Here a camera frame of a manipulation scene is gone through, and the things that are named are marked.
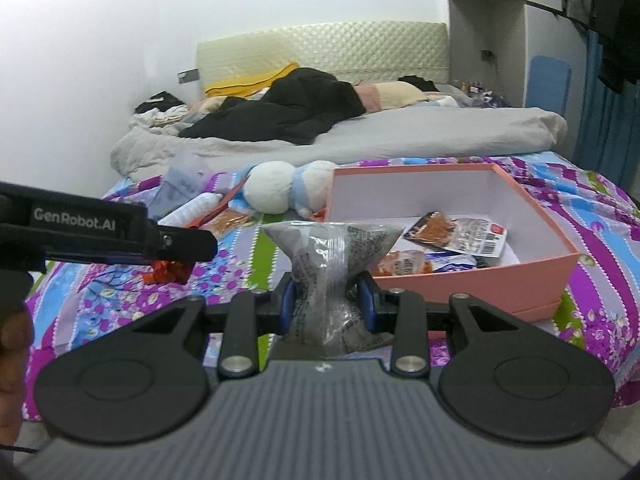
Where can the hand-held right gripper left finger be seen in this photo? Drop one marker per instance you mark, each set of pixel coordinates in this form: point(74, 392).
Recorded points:
point(289, 310)

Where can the black jacket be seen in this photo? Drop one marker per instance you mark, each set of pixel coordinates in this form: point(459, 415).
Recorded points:
point(290, 110)

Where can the colourful floral bed sheet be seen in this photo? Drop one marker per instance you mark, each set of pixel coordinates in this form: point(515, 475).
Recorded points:
point(600, 240)

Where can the clear zip bag blue print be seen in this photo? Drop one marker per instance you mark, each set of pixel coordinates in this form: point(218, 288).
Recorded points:
point(177, 185)

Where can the white and blue plush toy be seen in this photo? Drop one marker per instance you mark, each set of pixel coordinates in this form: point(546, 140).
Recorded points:
point(270, 185)

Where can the pink cardboard box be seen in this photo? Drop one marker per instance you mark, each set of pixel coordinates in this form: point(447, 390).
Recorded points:
point(500, 285)

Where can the cream quilted headboard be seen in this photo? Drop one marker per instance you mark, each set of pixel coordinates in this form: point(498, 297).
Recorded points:
point(325, 45)

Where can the pink and beige pillow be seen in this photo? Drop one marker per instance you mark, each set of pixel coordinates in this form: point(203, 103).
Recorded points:
point(395, 95)

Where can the row of small bottles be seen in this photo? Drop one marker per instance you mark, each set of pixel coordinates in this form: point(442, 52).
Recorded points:
point(475, 90)

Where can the blue instant noodle packet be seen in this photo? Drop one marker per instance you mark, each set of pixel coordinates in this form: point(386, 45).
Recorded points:
point(452, 262)

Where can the labelled orange snack packet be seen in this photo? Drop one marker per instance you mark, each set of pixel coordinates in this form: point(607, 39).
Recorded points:
point(475, 235)

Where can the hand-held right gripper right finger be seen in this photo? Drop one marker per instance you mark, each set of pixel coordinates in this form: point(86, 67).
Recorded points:
point(365, 305)

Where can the white spray bottle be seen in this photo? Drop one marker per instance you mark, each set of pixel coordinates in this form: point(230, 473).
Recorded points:
point(192, 210)

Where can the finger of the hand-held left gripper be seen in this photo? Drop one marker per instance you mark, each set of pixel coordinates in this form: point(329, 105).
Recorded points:
point(185, 246)

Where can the grey wall plate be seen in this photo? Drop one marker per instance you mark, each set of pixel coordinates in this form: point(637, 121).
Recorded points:
point(189, 76)

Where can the clear plastic bag grey contents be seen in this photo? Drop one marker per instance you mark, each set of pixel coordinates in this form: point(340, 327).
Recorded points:
point(330, 260)

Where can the person's left hand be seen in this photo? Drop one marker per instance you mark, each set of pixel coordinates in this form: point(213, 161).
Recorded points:
point(12, 350)

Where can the black garment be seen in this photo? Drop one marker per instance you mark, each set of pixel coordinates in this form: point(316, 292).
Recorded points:
point(417, 83)

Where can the blue panel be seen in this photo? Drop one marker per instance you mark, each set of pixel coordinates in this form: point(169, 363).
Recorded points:
point(550, 82)

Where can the hanging dark clothes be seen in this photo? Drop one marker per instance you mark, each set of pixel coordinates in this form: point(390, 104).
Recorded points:
point(615, 20)

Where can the yellow blanket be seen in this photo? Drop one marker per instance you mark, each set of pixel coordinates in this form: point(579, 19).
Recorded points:
point(250, 82)

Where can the purple patterned cloth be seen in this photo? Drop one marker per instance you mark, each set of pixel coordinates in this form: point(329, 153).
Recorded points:
point(492, 101)

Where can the blue curtain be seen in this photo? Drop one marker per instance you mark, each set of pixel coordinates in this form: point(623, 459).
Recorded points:
point(610, 130)

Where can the pile of clothes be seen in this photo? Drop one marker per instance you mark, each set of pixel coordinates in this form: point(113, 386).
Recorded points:
point(160, 112)

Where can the red candy wrapper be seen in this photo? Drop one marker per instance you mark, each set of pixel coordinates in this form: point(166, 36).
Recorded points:
point(170, 271)

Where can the grey duvet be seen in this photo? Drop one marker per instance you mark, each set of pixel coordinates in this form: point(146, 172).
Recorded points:
point(425, 135)

